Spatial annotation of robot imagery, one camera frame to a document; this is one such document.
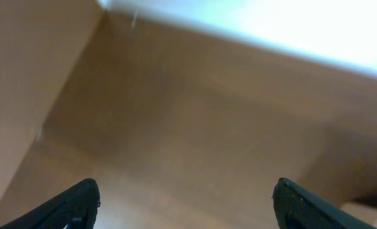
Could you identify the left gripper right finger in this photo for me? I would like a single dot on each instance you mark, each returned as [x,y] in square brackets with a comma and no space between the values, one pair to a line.
[298,208]

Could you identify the brown cardboard box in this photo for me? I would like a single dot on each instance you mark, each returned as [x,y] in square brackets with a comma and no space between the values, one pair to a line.
[180,127]

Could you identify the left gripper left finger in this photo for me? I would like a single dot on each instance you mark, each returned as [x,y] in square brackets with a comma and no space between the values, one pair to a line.
[75,208]

